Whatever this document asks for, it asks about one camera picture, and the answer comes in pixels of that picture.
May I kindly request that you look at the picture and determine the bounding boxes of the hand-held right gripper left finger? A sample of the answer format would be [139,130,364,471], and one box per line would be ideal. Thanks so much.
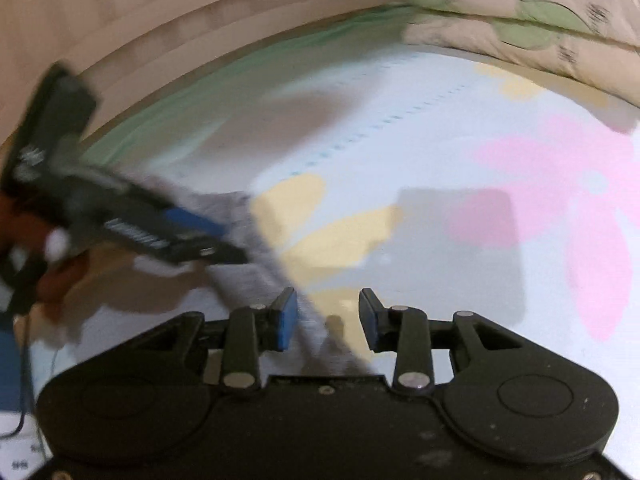
[134,287,300,394]

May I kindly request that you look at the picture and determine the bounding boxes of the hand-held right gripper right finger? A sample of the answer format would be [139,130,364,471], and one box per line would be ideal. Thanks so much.
[358,287,525,395]

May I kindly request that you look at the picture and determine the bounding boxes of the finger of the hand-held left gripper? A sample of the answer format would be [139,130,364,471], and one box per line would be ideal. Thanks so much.
[165,236,250,267]
[159,205,229,240]

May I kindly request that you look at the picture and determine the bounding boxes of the grey pants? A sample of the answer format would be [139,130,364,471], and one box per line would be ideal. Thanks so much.
[125,180,383,378]

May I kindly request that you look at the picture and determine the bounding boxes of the person's left hand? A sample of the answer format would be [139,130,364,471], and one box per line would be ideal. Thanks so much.
[0,195,93,313]

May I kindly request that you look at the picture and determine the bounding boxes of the beige wooden headboard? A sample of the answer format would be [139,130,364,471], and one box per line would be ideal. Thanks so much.
[0,0,446,162]

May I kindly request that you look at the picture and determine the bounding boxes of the pastel printed bed sheet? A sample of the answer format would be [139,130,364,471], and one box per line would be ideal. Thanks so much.
[0,4,640,466]

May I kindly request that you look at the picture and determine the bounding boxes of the blue cloth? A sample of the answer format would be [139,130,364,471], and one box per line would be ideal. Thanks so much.
[0,331,37,414]

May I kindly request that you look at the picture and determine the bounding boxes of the bottom floral pillow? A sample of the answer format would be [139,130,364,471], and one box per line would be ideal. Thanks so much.
[402,0,640,134]

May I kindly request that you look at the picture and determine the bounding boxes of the black cable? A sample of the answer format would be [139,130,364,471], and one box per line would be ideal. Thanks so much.
[0,310,57,461]

